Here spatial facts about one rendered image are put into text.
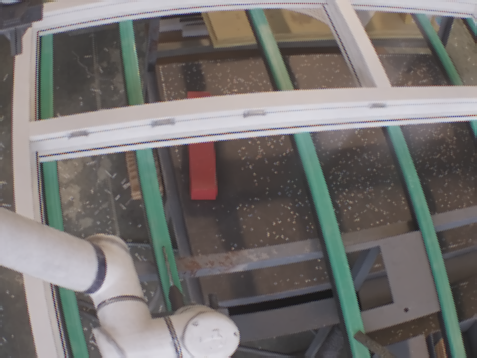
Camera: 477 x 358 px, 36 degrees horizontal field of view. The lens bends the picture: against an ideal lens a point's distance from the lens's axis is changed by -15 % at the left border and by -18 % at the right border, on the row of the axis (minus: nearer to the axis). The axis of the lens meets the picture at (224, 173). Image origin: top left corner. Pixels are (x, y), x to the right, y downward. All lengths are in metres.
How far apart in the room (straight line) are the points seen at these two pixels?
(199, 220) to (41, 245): 0.90
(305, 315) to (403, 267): 0.34
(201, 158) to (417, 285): 0.69
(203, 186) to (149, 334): 0.85
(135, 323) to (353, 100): 0.83
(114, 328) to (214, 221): 0.83
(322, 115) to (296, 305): 0.45
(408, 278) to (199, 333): 0.64
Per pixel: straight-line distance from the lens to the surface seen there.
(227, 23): 2.35
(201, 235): 1.96
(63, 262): 1.17
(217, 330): 1.19
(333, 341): 2.04
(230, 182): 2.05
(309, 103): 1.78
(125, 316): 1.21
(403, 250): 1.72
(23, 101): 1.77
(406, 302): 1.66
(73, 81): 3.05
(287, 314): 1.92
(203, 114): 1.73
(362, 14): 2.51
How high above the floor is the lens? 2.27
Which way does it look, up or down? 54 degrees down
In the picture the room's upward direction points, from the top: 9 degrees clockwise
